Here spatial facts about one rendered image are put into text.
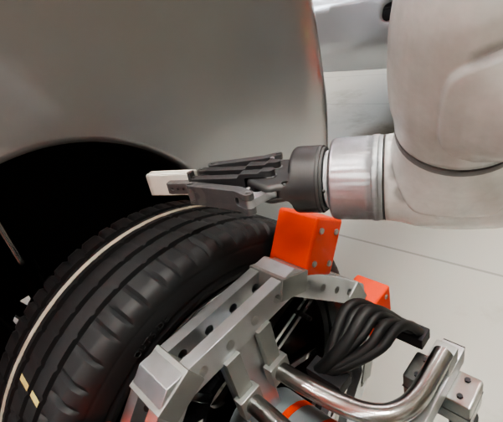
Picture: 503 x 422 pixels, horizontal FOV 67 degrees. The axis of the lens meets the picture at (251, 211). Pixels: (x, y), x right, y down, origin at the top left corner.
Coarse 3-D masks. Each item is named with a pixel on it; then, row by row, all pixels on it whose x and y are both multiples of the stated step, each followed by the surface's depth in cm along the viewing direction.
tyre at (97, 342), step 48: (96, 240) 61; (144, 240) 57; (192, 240) 55; (240, 240) 56; (48, 288) 57; (96, 288) 52; (144, 288) 48; (192, 288) 51; (48, 336) 51; (96, 336) 45; (144, 336) 47; (0, 384) 54; (48, 384) 46; (96, 384) 44
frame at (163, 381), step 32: (256, 288) 55; (288, 288) 52; (320, 288) 58; (352, 288) 66; (192, 320) 49; (224, 320) 47; (256, 320) 50; (160, 352) 45; (192, 352) 44; (224, 352) 46; (160, 384) 42; (192, 384) 43; (352, 384) 78; (128, 416) 44; (160, 416) 40
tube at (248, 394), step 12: (228, 360) 46; (240, 360) 47; (228, 372) 46; (240, 372) 48; (240, 384) 48; (252, 384) 50; (240, 396) 49; (252, 396) 49; (240, 408) 49; (252, 408) 48; (264, 408) 48; (264, 420) 47; (276, 420) 46; (288, 420) 46
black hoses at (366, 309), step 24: (360, 312) 52; (384, 312) 53; (336, 336) 54; (360, 336) 51; (384, 336) 50; (408, 336) 56; (312, 360) 56; (336, 360) 52; (360, 360) 51; (336, 384) 52
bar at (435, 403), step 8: (456, 344) 53; (464, 352) 52; (464, 360) 53; (456, 368) 51; (440, 384) 48; (448, 384) 49; (440, 392) 48; (448, 392) 50; (432, 400) 47; (440, 400) 48; (432, 408) 46; (424, 416) 46; (432, 416) 47
